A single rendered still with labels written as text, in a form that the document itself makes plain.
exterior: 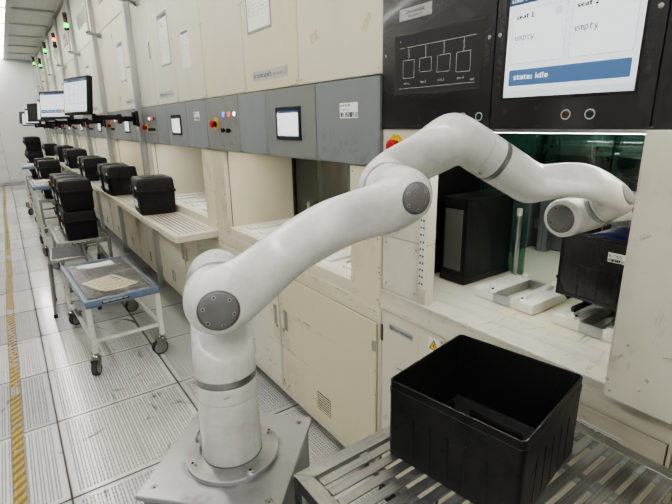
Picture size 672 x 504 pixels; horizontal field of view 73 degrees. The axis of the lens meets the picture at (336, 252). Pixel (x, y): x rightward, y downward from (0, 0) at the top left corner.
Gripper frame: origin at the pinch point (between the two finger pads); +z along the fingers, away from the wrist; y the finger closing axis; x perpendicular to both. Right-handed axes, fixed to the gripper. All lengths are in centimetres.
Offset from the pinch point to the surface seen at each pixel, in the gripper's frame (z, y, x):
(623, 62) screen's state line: -29.9, 7.3, 30.8
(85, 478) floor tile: -125, -139, -122
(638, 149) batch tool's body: 20.0, -7.9, 11.8
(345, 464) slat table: -82, -11, -46
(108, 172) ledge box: -58, -408, -22
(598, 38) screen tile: -30.0, 2.1, 35.6
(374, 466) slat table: -78, -6, -45
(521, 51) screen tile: -30.1, -14.3, 35.2
